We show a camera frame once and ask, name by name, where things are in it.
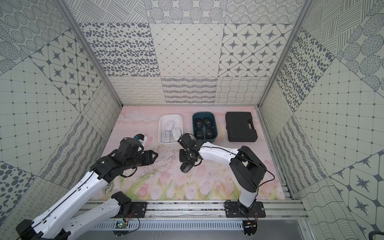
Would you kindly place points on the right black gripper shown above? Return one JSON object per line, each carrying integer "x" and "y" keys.
{"x": 182, "y": 158}

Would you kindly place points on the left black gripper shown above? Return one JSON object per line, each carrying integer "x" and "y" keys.
{"x": 142, "y": 157}

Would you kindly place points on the black mouse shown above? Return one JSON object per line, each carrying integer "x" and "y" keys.
{"x": 199, "y": 123}
{"x": 186, "y": 167}
{"x": 208, "y": 122}
{"x": 210, "y": 133}
{"x": 199, "y": 134}

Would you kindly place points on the white oval mouse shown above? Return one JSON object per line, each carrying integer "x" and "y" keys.
{"x": 169, "y": 125}

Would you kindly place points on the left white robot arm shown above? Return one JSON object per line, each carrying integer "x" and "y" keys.
{"x": 59, "y": 222}

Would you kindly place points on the white storage box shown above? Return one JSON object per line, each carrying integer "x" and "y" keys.
{"x": 178, "y": 124}

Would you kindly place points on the teal storage box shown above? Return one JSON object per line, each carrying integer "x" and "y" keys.
{"x": 203, "y": 115}

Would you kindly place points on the black plastic tool case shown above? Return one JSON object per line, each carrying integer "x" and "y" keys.
{"x": 240, "y": 127}

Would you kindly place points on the green circuit board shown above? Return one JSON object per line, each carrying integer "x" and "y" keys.
{"x": 121, "y": 225}

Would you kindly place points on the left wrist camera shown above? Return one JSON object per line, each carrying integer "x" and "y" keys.
{"x": 142, "y": 139}

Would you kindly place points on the white slotted cable duct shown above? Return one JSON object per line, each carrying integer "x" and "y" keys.
{"x": 172, "y": 225}

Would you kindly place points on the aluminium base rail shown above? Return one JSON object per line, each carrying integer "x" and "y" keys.
{"x": 220, "y": 210}

